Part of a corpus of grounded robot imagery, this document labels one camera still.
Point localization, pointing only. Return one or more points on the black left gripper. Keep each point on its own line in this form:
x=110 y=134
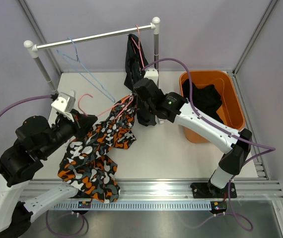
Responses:
x=83 y=125

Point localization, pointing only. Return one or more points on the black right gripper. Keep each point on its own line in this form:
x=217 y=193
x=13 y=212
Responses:
x=139 y=105

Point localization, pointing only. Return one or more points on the pink wire hanger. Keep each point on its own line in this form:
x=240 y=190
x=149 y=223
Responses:
x=90 y=104
x=139 y=45

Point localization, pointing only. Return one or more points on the orange camouflage shorts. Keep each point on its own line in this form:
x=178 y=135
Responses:
x=86 y=164

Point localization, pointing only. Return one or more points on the black shorts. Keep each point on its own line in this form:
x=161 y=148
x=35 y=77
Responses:
x=207 y=100

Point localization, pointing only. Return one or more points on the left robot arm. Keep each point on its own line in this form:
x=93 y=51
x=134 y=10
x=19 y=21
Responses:
x=36 y=141

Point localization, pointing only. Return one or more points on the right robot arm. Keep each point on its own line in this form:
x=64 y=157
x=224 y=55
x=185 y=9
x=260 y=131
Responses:
x=234 y=144

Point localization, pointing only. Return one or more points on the dark green shorts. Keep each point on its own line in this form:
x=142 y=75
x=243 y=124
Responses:
x=134 y=63

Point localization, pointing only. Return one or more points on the metal clothes rack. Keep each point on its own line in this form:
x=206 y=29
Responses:
x=112 y=81

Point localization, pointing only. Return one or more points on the orange plastic laundry basket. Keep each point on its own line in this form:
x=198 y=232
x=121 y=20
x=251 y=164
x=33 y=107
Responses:
x=230 y=111

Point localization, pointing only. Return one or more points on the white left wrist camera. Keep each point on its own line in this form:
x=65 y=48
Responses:
x=64 y=104

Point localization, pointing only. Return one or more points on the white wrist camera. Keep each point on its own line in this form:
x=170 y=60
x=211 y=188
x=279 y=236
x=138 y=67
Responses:
x=152 y=73
x=64 y=104

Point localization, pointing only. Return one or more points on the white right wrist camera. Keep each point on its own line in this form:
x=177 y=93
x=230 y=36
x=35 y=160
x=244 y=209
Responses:
x=152 y=73

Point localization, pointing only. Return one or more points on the blue wire hanger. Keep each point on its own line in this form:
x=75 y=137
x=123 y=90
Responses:
x=82 y=70

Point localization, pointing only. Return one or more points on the white slotted cable duct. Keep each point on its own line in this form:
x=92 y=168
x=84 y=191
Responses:
x=133 y=206

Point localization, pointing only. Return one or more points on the aluminium mounting rail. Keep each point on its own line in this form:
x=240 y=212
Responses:
x=170 y=189

